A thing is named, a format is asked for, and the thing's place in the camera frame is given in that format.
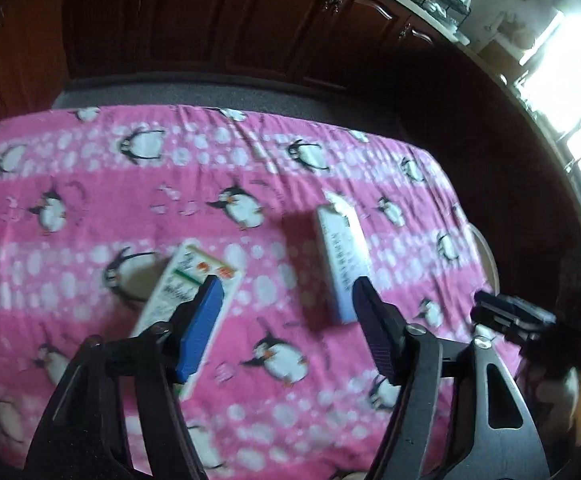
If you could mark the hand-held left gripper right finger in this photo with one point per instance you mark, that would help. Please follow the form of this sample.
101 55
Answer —
373 332

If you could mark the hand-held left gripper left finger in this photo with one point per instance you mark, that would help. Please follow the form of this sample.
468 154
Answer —
200 330

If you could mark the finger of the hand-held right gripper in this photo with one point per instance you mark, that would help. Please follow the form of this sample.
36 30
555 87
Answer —
512 306
507 327

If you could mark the white plastic bucket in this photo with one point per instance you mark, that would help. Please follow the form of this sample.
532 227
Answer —
487 255

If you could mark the green white printed carton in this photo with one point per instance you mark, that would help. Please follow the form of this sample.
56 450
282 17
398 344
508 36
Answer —
190 270

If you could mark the white long box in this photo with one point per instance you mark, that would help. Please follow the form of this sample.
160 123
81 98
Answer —
343 255

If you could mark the pink penguin printed blanket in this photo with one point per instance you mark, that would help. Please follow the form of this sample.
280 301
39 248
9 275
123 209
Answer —
120 195

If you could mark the bright window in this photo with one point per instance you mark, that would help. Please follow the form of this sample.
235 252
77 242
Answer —
565 70

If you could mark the dark wooden kitchen cabinets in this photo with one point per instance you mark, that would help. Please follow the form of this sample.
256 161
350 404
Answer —
220 20

